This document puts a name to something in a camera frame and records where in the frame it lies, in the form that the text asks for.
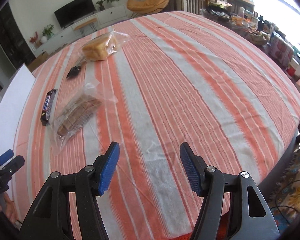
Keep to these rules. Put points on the snack basket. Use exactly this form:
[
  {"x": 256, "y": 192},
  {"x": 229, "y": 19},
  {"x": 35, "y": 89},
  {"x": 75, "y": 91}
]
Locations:
[{"x": 257, "y": 38}]

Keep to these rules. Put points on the small black snack packet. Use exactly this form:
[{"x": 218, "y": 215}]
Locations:
[{"x": 74, "y": 72}]

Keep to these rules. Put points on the black flat television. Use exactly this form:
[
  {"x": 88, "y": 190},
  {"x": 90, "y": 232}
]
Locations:
[{"x": 73, "y": 11}]

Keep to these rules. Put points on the white tv cabinet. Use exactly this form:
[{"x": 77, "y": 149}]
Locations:
[{"x": 105, "y": 18}]

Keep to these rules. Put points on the clear bag brown hawthorn bars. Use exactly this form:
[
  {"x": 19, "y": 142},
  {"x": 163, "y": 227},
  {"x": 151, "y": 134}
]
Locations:
[{"x": 76, "y": 112}]

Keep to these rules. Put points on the black snickers bar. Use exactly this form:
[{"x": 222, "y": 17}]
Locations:
[{"x": 47, "y": 106}]

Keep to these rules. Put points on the floral sofa cover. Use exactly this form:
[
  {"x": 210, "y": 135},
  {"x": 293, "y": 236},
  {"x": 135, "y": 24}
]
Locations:
[{"x": 284, "y": 201}]

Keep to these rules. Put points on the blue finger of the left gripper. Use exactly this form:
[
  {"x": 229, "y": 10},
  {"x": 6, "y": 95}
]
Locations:
[{"x": 6, "y": 156}]

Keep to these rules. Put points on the bagged bread loaf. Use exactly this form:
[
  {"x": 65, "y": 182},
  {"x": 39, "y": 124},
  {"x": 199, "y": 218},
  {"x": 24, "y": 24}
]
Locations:
[{"x": 101, "y": 47}]

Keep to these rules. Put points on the white cardboard box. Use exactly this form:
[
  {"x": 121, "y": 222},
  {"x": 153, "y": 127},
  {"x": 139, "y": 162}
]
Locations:
[{"x": 12, "y": 101}]

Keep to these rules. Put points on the yellow lounge chair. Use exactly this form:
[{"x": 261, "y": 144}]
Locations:
[{"x": 146, "y": 7}]

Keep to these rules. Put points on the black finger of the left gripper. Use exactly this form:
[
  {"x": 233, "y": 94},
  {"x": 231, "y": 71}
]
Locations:
[{"x": 12, "y": 166}]

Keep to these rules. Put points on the small wooden bench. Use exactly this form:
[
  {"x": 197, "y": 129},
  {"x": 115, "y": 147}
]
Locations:
[{"x": 81, "y": 27}]

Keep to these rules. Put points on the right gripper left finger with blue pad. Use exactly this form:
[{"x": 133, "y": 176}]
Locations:
[{"x": 49, "y": 214}]

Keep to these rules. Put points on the person's left hand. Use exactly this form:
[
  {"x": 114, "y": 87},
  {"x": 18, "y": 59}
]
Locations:
[{"x": 7, "y": 206}]

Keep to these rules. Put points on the striped orange white tablecloth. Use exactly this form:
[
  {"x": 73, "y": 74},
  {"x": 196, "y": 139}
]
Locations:
[{"x": 179, "y": 78}]

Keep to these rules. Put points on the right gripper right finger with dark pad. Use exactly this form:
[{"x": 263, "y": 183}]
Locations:
[{"x": 249, "y": 215}]

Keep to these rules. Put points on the flower vase with bouquet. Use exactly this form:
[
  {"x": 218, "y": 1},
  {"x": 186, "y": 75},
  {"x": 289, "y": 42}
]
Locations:
[{"x": 47, "y": 33}]

